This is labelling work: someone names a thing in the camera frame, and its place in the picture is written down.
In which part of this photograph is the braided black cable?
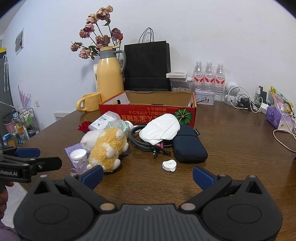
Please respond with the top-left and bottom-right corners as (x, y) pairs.
(129, 125), (162, 159)

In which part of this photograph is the colourful snack bag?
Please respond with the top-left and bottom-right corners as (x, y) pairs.
(270, 86), (294, 114)

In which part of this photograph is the person's left hand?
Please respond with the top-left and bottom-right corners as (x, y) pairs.
(0, 182), (15, 205)

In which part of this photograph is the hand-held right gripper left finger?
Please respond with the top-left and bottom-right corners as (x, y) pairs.
(30, 165), (117, 213)

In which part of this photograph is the clear water bottle red label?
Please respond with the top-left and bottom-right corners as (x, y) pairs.
(214, 62), (226, 102)
(203, 61), (216, 92)
(192, 61), (206, 92)

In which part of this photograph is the flat printed box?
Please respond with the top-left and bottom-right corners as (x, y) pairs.
(166, 71), (188, 79)

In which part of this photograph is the yellow mug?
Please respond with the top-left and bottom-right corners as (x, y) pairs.
(76, 92), (102, 113)

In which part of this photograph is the navy zip case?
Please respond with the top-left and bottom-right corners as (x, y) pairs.
(172, 125), (208, 164)

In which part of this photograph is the small white desk fan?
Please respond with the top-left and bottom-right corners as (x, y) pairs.
(223, 81), (250, 107)

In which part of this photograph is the pink lanyard with black clips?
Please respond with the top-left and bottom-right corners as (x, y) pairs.
(151, 141), (174, 159)

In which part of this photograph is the purple tissue pack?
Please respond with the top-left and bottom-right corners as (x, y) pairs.
(265, 105), (296, 130)

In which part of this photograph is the white wall vent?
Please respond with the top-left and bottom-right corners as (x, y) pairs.
(54, 112), (71, 121)

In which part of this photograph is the clear folded umbrella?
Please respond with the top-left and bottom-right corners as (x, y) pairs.
(3, 54), (10, 91)

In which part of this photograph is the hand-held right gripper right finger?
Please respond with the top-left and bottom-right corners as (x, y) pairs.
(179, 166), (267, 212)

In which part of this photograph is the white cloth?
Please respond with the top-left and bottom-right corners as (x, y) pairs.
(139, 114), (181, 142)

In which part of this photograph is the black paper bag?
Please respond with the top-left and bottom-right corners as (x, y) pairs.
(124, 27), (172, 92)

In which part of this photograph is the dried rose bouquet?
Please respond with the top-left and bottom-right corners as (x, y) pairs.
(70, 6), (124, 60)

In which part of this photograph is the red cardboard box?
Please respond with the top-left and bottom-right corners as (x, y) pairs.
(99, 90), (197, 128)

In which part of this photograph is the small white plastic device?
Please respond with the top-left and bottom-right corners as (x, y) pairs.
(162, 159), (177, 172)

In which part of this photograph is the pink bin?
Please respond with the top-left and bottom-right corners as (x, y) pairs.
(3, 113), (17, 133)

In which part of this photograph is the yellow thermos jug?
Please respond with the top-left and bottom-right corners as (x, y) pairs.
(96, 46), (127, 102)

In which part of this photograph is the wall picture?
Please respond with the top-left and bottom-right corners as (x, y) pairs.
(15, 27), (25, 55)

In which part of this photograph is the translucent labelled plastic container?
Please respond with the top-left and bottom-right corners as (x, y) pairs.
(88, 111), (121, 131)

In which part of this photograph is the purple flower wall sticker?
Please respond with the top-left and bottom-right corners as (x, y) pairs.
(18, 85), (31, 109)

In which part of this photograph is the dark pump bottle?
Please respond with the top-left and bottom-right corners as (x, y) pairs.
(255, 85), (267, 105)

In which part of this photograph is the metal wire cart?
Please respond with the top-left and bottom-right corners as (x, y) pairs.
(2, 108), (41, 149)

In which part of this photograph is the dark grey refrigerator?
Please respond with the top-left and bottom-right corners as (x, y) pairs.
(0, 47), (15, 109)

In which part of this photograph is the person's left forearm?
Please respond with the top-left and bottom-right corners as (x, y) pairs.
(0, 219), (21, 241)

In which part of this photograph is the lavender tin box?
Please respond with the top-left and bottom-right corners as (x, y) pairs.
(194, 89), (215, 106)

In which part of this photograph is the crinkled clear plastic bag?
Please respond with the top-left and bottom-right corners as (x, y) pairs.
(105, 119), (134, 139)

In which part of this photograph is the black charger with cable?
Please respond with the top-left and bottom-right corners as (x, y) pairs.
(233, 93), (253, 109)

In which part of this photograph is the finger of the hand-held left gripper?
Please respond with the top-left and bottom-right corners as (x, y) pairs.
(29, 157), (62, 178)
(0, 147), (41, 164)

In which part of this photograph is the yellow and white plush toy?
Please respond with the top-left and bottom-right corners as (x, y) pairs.
(80, 128), (129, 173)

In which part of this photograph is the red fabric rose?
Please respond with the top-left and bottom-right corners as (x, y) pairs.
(78, 121), (93, 133)

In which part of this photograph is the clear seed container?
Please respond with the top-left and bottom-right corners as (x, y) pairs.
(170, 77), (193, 93)

